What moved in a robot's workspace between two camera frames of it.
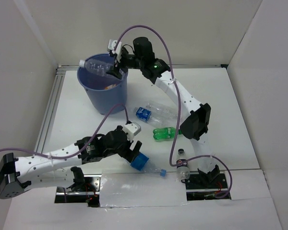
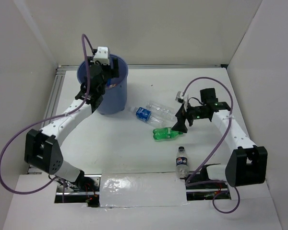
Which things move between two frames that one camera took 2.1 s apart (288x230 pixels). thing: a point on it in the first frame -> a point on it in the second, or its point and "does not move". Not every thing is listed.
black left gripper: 128,154 -> 115,70
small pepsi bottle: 183,171 does not move
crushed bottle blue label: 141,163 -> 109,82
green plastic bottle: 160,134 does not move
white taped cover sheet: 140,189 does not move
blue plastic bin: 104,92 does not move
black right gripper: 115,73 -> 180,126
